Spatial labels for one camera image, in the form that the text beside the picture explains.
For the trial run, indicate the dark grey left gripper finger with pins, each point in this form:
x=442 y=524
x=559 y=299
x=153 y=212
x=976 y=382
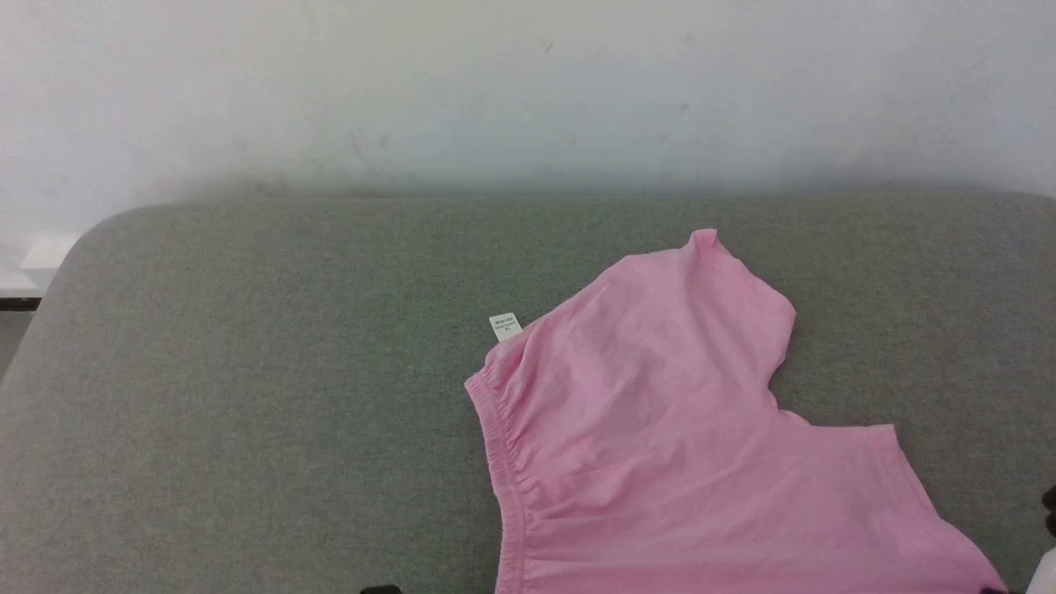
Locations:
x=381 y=590

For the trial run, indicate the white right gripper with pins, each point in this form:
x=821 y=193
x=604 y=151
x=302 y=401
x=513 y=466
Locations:
x=1046 y=577

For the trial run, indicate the pink cotton shorts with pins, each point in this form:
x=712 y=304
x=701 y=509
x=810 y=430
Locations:
x=676 y=462

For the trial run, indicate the white ledge with black strip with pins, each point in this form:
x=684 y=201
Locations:
x=25 y=264

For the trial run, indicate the grey fabric sofa seat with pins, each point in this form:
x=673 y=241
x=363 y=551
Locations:
x=247 y=412

